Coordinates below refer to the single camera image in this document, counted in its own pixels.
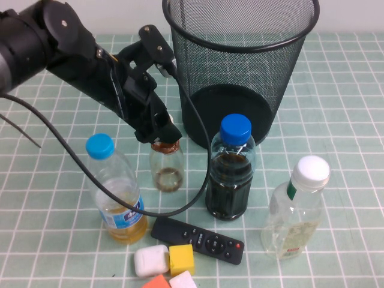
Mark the yellow liquid bottle, light-blue cap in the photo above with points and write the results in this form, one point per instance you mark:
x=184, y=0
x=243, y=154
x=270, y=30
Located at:
x=120, y=186

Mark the white block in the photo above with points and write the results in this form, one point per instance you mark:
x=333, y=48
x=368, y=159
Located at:
x=183, y=281

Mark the white earbud case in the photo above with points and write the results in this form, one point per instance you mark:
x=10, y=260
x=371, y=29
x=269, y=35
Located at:
x=151, y=261

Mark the dark liquid bottle, blue cap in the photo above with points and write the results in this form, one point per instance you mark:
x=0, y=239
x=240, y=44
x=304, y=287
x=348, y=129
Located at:
x=228, y=186

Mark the clear bottle, white cap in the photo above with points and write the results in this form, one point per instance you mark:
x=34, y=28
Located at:
x=294, y=216

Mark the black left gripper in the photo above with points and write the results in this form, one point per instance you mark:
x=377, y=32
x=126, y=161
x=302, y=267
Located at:
x=135, y=96

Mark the small bottle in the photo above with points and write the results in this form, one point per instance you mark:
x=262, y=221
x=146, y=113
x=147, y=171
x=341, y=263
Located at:
x=166, y=168

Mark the green grid tablecloth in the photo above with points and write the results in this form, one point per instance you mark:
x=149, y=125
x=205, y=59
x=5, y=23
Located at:
x=330, y=90

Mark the black remote control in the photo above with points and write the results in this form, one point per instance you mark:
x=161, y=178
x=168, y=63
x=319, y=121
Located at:
x=198, y=238

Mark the orange block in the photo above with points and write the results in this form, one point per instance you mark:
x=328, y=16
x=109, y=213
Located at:
x=157, y=282

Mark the black mesh wastebasket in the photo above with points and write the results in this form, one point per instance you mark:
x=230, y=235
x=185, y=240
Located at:
x=240, y=75

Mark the yellow cube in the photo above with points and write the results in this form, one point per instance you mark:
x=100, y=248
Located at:
x=181, y=258

